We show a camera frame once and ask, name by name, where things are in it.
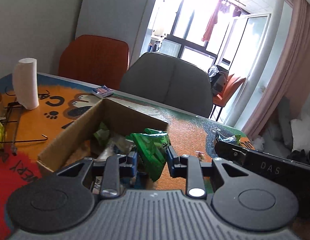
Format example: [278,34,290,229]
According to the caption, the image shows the beige nut snack packet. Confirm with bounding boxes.
[196,151,205,161]

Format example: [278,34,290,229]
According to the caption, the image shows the green snack packet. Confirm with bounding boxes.
[126,128,171,182]

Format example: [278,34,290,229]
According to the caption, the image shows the long white blueberry bread pack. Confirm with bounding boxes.
[96,134,135,161]

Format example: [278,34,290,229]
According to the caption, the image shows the green white round cake packet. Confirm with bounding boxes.
[93,122,110,146]

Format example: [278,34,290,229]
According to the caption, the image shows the person right hand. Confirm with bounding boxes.
[292,218,310,240]

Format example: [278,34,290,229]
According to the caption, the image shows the black clothes on floor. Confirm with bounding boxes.
[287,150,310,165]

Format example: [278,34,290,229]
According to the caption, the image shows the white pillow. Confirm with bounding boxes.
[290,119,310,153]

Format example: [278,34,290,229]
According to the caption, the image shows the open cardboard box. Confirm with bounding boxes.
[35,97,170,190]

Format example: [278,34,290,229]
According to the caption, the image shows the grey sofa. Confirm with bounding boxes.
[261,97,310,158]

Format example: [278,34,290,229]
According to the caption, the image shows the blue green crumpled snack bag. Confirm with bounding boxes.
[214,133,241,145]

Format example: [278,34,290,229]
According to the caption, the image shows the small blue pink tissue pack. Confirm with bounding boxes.
[92,85,114,99]

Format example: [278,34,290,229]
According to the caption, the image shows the grey upholstered chair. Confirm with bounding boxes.
[119,53,213,118]

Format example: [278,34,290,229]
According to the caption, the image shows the black grey backpack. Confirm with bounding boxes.
[208,65,229,96]

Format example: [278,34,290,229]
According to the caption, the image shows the orange chair by window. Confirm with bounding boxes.
[210,74,246,121]

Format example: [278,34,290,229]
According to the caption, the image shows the pink curtain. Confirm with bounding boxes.
[243,0,310,139]

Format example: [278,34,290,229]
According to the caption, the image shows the colourful cat table mat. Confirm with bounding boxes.
[0,74,239,239]

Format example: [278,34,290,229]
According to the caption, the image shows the white paper towel roll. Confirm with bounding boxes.
[12,58,39,110]

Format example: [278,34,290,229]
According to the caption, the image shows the hanging orange garment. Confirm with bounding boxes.
[202,1,221,42]

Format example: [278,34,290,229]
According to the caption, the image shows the orange chair by wall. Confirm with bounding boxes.
[58,35,130,90]

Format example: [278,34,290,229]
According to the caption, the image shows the black wire rack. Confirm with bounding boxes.
[0,93,48,156]

